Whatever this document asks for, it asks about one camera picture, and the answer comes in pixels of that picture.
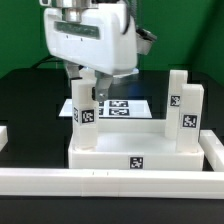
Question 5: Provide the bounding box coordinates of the white fence bar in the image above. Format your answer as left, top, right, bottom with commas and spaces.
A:
199, 130, 224, 172
0, 168, 224, 199

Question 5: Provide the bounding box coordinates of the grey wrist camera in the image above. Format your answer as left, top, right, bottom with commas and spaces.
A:
136, 27, 157, 55

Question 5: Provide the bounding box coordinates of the white front fence bar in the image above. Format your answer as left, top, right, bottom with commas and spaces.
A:
0, 168, 224, 199

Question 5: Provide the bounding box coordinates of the white marker base plate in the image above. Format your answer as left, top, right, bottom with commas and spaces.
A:
59, 98, 153, 119

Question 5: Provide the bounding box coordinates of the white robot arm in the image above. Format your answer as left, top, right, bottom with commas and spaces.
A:
39, 0, 137, 102

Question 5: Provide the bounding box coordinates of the white right fence bar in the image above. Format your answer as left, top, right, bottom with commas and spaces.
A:
199, 130, 224, 172

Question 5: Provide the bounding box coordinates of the white desk top tray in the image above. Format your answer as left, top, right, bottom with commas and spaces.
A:
68, 119, 204, 171

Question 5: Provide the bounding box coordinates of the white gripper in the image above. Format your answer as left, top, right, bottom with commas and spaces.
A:
44, 4, 137, 102

